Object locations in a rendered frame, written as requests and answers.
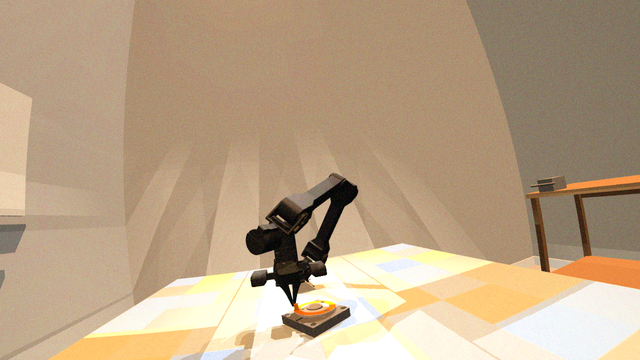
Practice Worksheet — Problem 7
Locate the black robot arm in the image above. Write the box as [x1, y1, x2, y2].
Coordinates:
[245, 173, 359, 287]

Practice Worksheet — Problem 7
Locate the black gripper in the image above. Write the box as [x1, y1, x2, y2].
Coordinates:
[250, 245, 328, 307]

